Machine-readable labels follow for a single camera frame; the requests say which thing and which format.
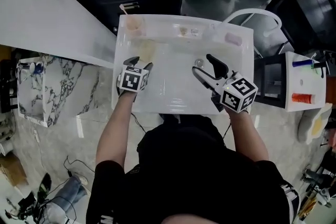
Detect brown cardboard box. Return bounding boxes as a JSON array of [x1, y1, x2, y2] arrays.
[[0, 153, 29, 187]]

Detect white sink basin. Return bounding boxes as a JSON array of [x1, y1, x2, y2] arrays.
[[111, 14, 256, 115]]

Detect black floor cable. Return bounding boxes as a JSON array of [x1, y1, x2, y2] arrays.
[[63, 155, 96, 179]]

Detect pale yellow cup object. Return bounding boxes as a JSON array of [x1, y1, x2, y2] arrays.
[[136, 39, 157, 64]]

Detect person's left forearm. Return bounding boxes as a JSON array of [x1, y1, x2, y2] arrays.
[[95, 91, 138, 167]]

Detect thin black cable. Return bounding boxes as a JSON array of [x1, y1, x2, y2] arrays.
[[130, 112, 148, 135]]

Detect marble pattern cabinet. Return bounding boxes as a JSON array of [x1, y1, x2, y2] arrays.
[[17, 55, 114, 128]]

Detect translucent pink cup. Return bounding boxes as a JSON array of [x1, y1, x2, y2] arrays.
[[125, 15, 146, 36]]

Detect orange bottle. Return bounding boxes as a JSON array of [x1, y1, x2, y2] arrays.
[[291, 93, 316, 104]]

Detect long white counter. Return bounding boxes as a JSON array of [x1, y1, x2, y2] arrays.
[[0, 0, 118, 68]]

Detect person's right forearm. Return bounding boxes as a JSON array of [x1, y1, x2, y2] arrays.
[[225, 108, 270, 164]]

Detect white yellow cushion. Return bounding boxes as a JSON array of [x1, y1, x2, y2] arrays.
[[297, 103, 333, 144]]

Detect white toothbrush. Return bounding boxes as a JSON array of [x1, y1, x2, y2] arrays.
[[119, 4, 132, 18]]

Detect pink soap bar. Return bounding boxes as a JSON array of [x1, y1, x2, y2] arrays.
[[225, 31, 243, 46]]

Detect blue white cup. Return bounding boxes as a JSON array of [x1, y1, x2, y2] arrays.
[[29, 61, 45, 76]]

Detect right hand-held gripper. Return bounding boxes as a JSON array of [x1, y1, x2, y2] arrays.
[[192, 54, 259, 114]]

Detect person's black shirt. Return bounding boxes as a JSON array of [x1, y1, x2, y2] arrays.
[[86, 113, 301, 224]]

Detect white curved hose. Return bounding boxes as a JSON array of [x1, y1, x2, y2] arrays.
[[222, 8, 283, 38]]

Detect blue tube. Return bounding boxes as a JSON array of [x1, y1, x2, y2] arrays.
[[292, 60, 314, 69]]

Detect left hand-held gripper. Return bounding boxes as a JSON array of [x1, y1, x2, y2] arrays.
[[116, 56, 154, 99]]

